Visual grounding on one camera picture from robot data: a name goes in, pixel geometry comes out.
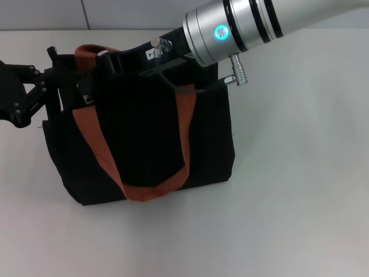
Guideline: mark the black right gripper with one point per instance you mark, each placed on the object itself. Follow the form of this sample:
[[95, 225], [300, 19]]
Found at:
[[135, 60]]

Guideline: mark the silver zipper pull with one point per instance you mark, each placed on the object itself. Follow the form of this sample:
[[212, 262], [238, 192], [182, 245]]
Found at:
[[88, 100]]

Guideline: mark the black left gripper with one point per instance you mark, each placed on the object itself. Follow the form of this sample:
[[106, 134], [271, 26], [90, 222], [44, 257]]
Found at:
[[11, 86]]

